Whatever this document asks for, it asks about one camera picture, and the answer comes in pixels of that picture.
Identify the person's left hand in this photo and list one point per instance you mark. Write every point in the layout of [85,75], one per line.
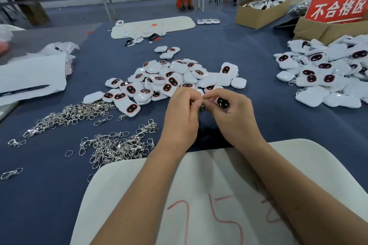
[178,124]

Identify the person's right hand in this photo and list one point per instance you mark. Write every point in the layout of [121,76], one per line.
[238,121]

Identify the white plastic tag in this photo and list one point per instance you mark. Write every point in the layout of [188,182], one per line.
[223,103]

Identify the person's left forearm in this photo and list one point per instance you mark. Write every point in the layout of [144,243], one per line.
[135,202]

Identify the person's right forearm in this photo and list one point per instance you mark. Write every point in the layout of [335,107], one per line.
[302,196]

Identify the white foam board red marks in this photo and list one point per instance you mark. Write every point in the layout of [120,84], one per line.
[210,181]

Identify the long white foam board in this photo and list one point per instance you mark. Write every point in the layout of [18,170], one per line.
[178,24]

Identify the open cardboard box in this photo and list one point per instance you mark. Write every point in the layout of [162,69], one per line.
[257,19]

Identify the flat brown cardboard box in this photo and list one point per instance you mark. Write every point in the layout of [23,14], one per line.
[315,31]

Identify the red sign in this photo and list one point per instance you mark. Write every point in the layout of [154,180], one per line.
[336,7]

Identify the white paper sheet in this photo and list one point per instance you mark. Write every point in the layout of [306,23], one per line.
[30,72]

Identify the black pen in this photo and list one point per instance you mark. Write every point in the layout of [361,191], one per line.
[23,91]

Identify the orange bag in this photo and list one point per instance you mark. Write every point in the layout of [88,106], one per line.
[4,48]

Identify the white plastic bag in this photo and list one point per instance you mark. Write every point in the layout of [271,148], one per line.
[10,31]

